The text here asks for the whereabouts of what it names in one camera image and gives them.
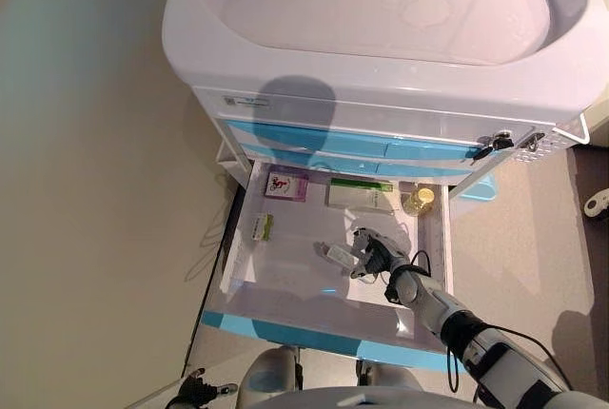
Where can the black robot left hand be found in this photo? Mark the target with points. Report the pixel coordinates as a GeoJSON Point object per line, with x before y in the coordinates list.
{"type": "Point", "coordinates": [195, 392]}

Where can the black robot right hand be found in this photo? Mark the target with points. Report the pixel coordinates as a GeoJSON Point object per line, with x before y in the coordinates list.
{"type": "Point", "coordinates": [385, 257]}

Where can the white and blue medicine box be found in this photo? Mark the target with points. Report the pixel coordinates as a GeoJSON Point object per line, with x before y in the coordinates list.
{"type": "Point", "coordinates": [335, 254]}

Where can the blue and white cart drawer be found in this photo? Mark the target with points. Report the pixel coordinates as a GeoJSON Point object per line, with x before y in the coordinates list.
{"type": "Point", "coordinates": [342, 164]}
{"type": "Point", "coordinates": [357, 138]}
{"type": "Point", "coordinates": [295, 233]}

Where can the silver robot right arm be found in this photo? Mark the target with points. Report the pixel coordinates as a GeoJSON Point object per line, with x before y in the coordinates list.
{"type": "Point", "coordinates": [428, 295]}

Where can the large green white medicine box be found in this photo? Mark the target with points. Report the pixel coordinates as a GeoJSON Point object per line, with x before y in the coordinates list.
{"type": "Point", "coordinates": [357, 195]}

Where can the pink and purple medicine box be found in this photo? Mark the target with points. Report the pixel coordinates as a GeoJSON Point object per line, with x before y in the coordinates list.
{"type": "Point", "coordinates": [285, 185]}

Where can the small green white medicine box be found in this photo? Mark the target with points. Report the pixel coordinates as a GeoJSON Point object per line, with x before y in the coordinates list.
{"type": "Point", "coordinates": [262, 228]}

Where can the white cart drawer with lock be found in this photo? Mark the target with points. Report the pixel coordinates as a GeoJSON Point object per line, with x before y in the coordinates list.
{"type": "Point", "coordinates": [404, 116]}

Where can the yellow bottle with gold lid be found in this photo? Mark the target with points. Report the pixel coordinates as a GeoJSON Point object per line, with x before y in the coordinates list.
{"type": "Point", "coordinates": [418, 200]}

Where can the silver robot left leg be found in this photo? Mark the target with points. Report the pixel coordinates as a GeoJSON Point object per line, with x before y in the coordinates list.
{"type": "Point", "coordinates": [271, 368]}

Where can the silver robot leg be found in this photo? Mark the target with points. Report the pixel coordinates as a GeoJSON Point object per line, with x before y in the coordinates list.
{"type": "Point", "coordinates": [271, 368]}
{"type": "Point", "coordinates": [395, 378]}

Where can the silver robot right leg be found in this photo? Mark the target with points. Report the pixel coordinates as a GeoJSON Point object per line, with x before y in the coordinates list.
{"type": "Point", "coordinates": [395, 378]}

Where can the grey robot torso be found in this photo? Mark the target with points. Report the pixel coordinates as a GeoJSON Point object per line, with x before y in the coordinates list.
{"type": "Point", "coordinates": [342, 399]}

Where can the black cart keys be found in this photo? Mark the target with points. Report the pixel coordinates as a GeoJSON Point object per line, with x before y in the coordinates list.
{"type": "Point", "coordinates": [502, 142]}

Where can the metal cart latch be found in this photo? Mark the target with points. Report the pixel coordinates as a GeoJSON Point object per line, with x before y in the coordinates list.
{"type": "Point", "coordinates": [534, 142]}

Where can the white medical cart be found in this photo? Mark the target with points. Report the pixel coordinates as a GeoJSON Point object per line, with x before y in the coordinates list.
{"type": "Point", "coordinates": [333, 71]}

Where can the cart label sticker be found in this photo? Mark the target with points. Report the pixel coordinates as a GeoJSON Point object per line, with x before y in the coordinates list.
{"type": "Point", "coordinates": [247, 101]}

